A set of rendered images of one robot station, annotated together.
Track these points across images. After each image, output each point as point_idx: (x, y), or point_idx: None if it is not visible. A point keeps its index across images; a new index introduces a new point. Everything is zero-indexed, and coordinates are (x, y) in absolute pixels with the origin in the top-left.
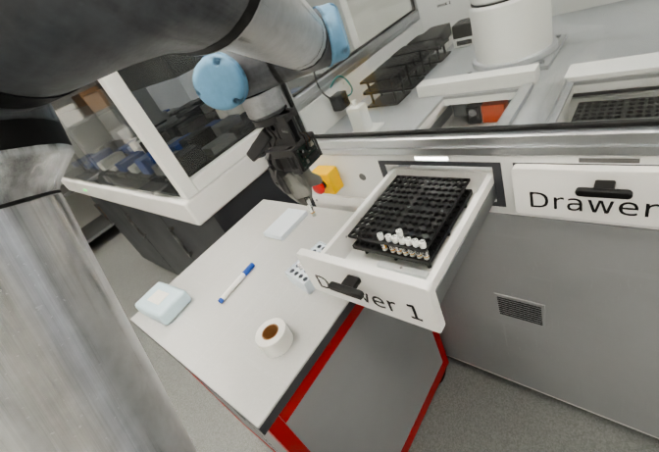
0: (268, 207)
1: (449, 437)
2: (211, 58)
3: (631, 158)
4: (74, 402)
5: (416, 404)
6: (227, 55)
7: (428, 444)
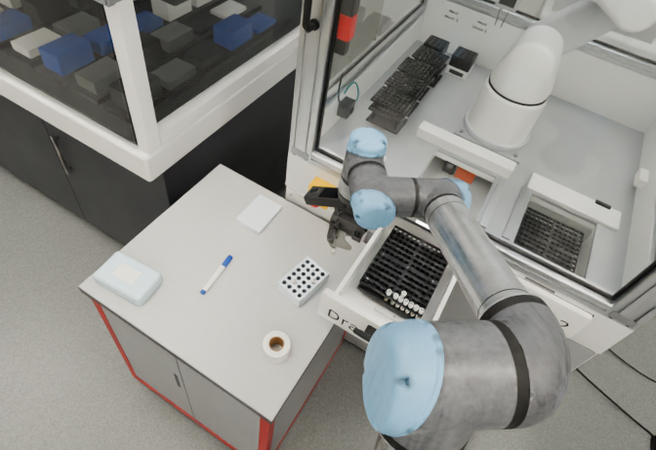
0: (229, 180)
1: (328, 400)
2: (385, 205)
3: (552, 289)
4: None
5: (317, 378)
6: (391, 201)
7: (310, 404)
